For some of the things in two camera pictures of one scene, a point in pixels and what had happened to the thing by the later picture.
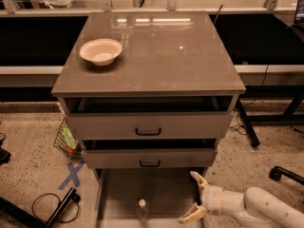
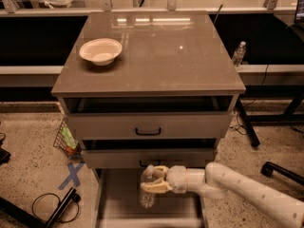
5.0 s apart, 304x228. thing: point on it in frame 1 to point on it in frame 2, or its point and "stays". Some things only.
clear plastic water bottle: x=142 y=212 to x=146 y=199
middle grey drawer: x=149 y=154 stays
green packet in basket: x=71 y=141 stays
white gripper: x=213 y=198 to x=177 y=179
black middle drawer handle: x=149 y=165 stays
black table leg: x=252 y=135 stays
